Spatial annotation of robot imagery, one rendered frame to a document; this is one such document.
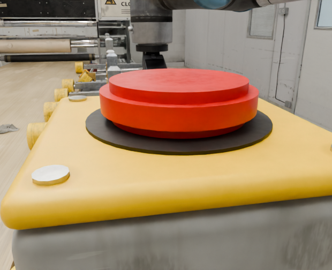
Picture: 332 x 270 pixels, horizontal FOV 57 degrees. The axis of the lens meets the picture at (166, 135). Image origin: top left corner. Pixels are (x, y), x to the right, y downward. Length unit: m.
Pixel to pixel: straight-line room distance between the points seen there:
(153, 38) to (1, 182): 0.47
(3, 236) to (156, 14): 0.50
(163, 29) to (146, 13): 0.05
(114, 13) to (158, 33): 2.45
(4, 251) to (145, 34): 0.47
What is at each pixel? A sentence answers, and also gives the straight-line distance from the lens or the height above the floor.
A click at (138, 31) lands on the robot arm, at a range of 0.67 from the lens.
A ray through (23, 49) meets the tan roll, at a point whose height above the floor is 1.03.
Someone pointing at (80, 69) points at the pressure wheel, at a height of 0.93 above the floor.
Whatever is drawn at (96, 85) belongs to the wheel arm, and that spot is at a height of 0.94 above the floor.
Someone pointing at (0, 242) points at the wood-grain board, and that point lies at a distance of 0.61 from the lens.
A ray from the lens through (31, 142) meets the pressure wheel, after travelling 0.92.
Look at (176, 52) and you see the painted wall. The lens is 9.76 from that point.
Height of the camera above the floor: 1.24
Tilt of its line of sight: 20 degrees down
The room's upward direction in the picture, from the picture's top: straight up
